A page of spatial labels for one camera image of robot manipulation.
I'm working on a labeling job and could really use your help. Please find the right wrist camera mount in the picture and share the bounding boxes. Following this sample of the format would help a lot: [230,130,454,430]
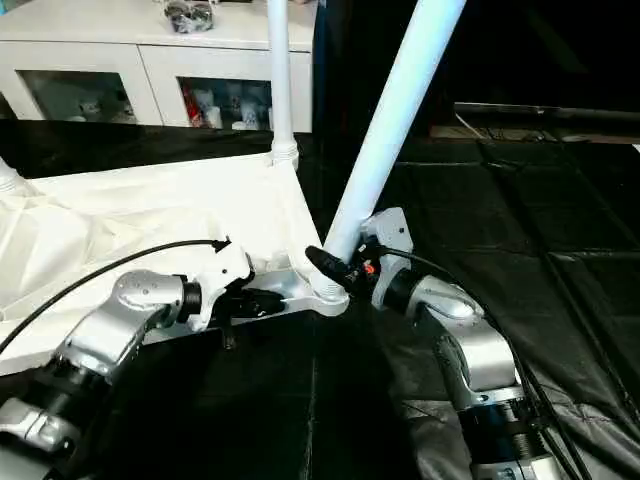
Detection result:
[358,207,414,269]

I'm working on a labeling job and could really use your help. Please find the small red bottle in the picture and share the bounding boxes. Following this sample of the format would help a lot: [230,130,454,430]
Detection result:
[180,85,199,126]

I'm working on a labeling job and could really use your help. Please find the long black bar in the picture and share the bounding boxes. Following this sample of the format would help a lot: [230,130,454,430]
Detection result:
[455,101,640,123]

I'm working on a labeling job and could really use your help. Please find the black work mat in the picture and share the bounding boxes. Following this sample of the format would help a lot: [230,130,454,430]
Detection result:
[0,120,640,480]

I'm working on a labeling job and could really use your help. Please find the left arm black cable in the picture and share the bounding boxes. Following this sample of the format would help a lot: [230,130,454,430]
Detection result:
[0,238,233,356]

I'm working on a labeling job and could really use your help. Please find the white glass-door cabinet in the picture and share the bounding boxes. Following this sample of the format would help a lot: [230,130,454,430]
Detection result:
[0,0,321,133]

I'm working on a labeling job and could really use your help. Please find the white compartment tray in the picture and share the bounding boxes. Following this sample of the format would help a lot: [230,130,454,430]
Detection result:
[0,150,351,379]

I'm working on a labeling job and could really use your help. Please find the silver crumpled object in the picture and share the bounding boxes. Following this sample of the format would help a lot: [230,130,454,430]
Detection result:
[163,0,218,33]

